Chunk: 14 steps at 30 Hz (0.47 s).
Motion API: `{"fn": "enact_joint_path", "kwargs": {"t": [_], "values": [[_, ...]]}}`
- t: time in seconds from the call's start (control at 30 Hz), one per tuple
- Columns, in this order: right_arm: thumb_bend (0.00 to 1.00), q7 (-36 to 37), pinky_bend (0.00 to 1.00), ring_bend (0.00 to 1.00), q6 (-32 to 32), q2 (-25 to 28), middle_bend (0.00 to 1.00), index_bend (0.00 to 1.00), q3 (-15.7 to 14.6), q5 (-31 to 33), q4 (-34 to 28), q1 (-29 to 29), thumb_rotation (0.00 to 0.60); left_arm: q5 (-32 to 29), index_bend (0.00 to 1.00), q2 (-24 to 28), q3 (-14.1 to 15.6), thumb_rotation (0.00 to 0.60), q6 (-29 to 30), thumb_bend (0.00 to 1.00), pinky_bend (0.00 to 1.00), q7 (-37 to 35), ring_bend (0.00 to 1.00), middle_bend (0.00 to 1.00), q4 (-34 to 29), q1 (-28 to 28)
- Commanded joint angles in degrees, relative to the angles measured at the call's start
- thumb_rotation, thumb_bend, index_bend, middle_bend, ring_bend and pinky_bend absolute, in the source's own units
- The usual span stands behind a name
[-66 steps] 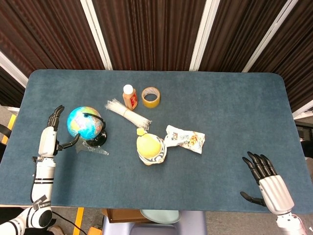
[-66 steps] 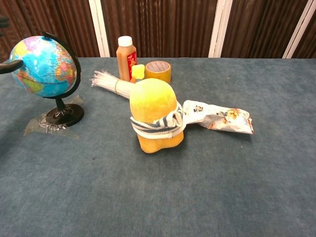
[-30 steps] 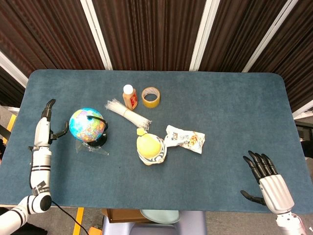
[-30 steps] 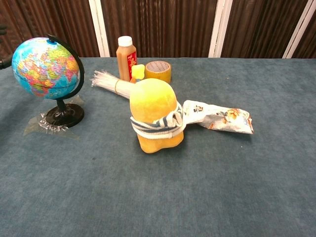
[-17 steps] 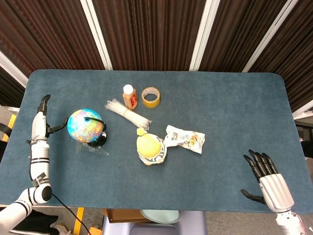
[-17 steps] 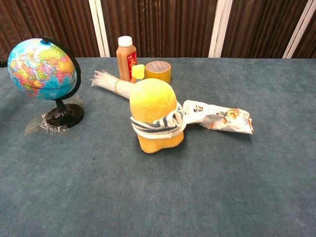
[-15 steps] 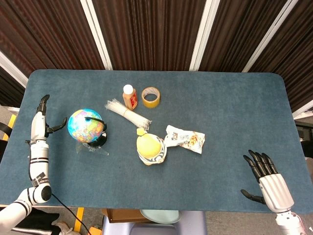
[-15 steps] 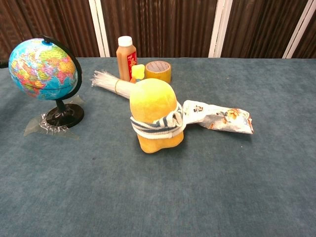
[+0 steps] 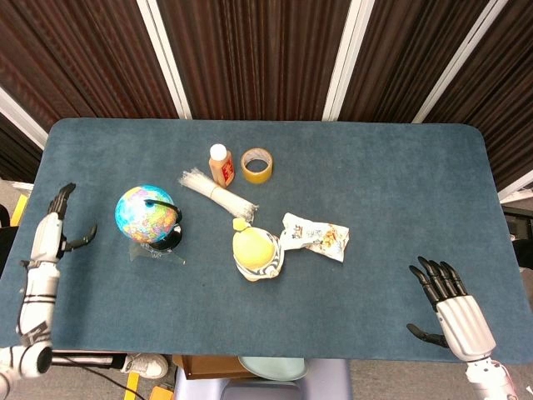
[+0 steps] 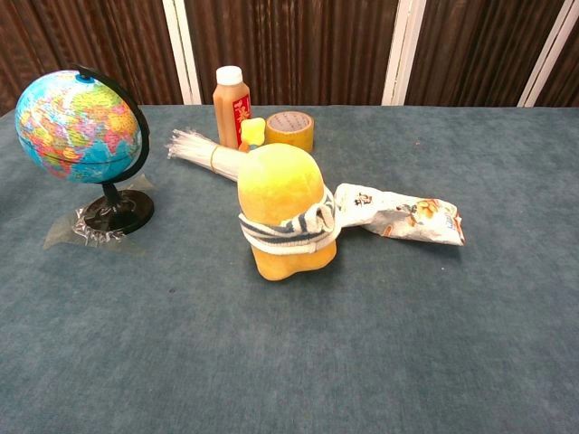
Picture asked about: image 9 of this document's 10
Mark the striped trouser leg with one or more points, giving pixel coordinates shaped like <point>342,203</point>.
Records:
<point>87,360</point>

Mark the brown cardboard box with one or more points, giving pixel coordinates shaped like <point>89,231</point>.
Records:
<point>208,366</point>

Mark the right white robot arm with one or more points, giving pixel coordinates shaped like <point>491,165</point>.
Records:
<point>489,381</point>

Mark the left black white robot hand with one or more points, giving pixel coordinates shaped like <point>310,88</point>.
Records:
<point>46,241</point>

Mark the brown juice bottle white cap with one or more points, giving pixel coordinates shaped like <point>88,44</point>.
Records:
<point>220,168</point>

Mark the black rounded object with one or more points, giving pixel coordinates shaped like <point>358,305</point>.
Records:
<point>7,246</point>

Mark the small orange object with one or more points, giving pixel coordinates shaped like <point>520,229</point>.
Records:
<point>161,393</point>

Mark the brown partition screen white frames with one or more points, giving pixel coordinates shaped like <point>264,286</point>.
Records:
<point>258,50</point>

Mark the lavender robot base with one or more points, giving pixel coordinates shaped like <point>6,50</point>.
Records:
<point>329,379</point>

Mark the clear plastic sheet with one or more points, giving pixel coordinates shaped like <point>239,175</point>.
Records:
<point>141,255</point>

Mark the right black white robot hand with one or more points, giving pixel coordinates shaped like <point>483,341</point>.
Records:
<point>466,327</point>

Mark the brown packing tape roll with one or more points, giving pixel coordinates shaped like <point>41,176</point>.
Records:
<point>256,178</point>

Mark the white sneaker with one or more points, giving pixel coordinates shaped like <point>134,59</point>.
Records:
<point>147,366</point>

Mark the blue felt table mat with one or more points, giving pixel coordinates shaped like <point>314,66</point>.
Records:
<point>375,187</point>

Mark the pale green plate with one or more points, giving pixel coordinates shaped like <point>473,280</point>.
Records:
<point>270,367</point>

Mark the bundle of white noodles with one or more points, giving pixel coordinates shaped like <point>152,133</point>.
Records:
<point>216,193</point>

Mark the yellow plush toy striped scarf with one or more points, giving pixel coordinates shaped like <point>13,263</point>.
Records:
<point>254,250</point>

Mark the small globe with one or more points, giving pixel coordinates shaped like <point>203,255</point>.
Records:
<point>137,216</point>

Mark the black bulky object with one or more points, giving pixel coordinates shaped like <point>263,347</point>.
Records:
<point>525,254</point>

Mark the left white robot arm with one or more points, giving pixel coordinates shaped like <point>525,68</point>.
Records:
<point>39,291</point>

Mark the white crumpled snack bag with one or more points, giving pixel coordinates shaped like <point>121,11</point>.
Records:
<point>320,237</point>

